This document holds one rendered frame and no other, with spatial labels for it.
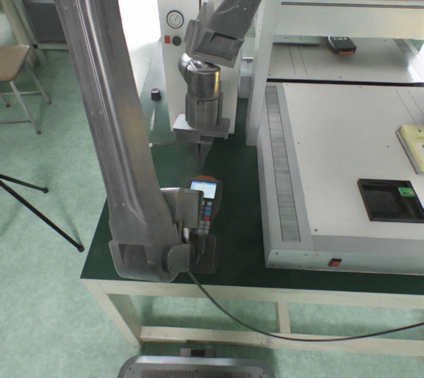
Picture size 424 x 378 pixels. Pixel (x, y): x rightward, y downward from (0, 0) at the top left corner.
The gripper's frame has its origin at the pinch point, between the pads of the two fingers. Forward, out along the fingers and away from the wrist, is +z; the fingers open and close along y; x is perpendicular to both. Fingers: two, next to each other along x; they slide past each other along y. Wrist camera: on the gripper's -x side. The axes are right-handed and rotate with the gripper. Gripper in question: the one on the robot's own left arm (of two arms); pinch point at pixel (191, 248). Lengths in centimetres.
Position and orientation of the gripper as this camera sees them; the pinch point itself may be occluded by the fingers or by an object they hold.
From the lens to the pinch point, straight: 66.7
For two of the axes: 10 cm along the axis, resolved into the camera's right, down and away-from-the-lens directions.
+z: 0.6, 2.1, 9.8
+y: -9.9, -1.1, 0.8
